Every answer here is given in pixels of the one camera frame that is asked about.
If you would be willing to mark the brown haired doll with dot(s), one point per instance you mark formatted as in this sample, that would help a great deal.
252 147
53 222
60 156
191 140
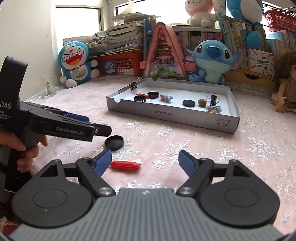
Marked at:
286 81

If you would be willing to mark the red mesh basket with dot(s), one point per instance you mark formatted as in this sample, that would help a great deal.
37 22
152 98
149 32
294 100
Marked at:
279 18

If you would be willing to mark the black binder clip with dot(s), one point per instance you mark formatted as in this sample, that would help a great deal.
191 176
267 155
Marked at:
134 86
214 99

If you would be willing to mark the pink triangular dollhouse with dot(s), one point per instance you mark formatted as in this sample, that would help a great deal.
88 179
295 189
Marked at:
165 53

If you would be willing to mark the blue bear hair clip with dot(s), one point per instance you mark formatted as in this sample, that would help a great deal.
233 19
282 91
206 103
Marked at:
214 109
166 97

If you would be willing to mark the person's left hand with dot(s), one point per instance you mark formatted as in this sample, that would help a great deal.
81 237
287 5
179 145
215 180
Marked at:
27 160

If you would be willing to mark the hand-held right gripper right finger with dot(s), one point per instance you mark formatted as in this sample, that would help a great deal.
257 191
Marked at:
186 162

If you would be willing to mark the red plastic crate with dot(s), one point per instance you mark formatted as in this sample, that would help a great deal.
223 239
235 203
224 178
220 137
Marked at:
124 61

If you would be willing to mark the blue robot cat plush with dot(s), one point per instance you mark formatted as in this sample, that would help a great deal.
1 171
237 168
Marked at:
75 62

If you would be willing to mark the wooden desk drawer organizer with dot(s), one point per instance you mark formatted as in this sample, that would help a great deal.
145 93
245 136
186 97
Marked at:
249 77

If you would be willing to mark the grey crumpled cloth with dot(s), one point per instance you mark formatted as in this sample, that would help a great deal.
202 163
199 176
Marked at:
100 37

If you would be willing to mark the pink snowflake tablecloth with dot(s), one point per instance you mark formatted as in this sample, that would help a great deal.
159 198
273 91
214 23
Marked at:
254 148

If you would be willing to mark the colourful printed cardboard box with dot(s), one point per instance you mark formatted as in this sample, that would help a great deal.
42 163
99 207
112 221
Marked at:
260 60

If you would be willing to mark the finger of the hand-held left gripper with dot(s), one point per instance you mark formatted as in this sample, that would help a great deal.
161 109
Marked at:
78 117
69 129

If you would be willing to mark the green lighter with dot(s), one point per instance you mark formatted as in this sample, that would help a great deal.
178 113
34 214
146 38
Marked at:
48 87

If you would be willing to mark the blue alien plush toy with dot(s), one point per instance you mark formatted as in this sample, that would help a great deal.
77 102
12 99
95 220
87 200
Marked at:
212 58

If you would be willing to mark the clear glass dish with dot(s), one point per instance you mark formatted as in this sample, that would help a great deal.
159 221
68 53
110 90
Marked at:
49 92

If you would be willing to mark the black round cap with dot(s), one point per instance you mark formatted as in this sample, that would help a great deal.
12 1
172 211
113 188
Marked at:
189 103
138 98
153 95
114 142

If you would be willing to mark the pink white rabbit plush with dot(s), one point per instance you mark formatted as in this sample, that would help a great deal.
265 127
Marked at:
201 11

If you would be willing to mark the large blue plush toy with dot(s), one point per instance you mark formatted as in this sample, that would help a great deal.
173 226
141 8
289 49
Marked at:
249 14

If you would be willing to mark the stack of worn books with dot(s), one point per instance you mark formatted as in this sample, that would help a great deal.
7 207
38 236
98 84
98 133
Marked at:
124 34

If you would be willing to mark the brown walnut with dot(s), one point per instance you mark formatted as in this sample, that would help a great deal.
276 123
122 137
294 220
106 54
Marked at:
202 102

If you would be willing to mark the row of upright books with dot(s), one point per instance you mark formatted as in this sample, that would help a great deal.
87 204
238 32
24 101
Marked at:
233 32

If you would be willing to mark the row of slim blue books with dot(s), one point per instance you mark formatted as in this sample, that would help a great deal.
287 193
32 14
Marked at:
148 41

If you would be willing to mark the white cardboard box tray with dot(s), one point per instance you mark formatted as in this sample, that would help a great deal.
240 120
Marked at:
175 115

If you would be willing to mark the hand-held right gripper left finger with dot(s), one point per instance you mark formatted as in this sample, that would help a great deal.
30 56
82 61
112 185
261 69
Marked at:
103 162

